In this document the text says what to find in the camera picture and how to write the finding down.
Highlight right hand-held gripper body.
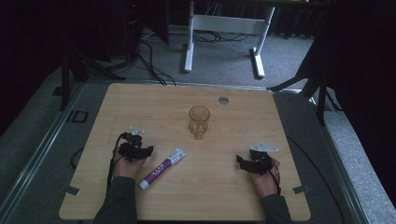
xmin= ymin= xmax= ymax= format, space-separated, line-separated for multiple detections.
xmin=247 ymin=141 xmax=280 ymax=175

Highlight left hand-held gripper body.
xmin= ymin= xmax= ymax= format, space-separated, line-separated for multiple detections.
xmin=119 ymin=126 xmax=148 ymax=163

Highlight purple and white toothpaste tube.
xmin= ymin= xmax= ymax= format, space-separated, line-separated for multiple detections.
xmin=138 ymin=147 xmax=188 ymax=190

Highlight clear amber glass cup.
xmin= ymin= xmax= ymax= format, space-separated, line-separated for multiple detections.
xmin=188 ymin=105 xmax=211 ymax=140

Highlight person's left hand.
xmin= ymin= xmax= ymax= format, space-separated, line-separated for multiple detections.
xmin=112 ymin=146 xmax=148 ymax=181

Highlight person's right hand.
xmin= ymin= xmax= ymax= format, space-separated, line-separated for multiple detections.
xmin=247 ymin=157 xmax=281 ymax=200

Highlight grey tape strip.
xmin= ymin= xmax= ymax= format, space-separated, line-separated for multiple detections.
xmin=63 ymin=185 xmax=81 ymax=197
xmin=291 ymin=184 xmax=311 ymax=195

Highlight black angled stand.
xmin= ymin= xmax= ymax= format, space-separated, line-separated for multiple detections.
xmin=266 ymin=34 xmax=344 ymax=127

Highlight black tripod stand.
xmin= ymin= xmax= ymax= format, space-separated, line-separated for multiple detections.
xmin=51 ymin=43 xmax=126 ymax=112

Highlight dark computer tower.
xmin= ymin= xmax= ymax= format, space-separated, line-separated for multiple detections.
xmin=119 ymin=0 xmax=145 ymax=61

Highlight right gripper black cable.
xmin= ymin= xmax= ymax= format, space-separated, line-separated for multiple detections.
xmin=266 ymin=160 xmax=283 ymax=196

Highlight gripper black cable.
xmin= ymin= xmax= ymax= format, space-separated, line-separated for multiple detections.
xmin=266 ymin=160 xmax=283 ymax=196
xmin=106 ymin=133 xmax=128 ymax=194

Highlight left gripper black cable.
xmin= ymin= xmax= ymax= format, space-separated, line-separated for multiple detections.
xmin=106 ymin=133 xmax=128 ymax=194

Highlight long black floor cable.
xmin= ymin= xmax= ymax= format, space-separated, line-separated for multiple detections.
xmin=286 ymin=135 xmax=346 ymax=224

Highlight black floor cable bundle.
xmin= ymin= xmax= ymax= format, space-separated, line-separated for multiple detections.
xmin=135 ymin=39 xmax=177 ymax=87

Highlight aluminium floor rail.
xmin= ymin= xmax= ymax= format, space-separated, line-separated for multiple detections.
xmin=0 ymin=81 xmax=89 ymax=218
xmin=309 ymin=96 xmax=373 ymax=224

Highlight tangled cables under desk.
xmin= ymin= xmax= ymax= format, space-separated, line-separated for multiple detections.
xmin=191 ymin=29 xmax=251 ymax=44

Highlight white metal desk frame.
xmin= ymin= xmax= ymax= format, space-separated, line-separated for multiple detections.
xmin=183 ymin=0 xmax=276 ymax=79

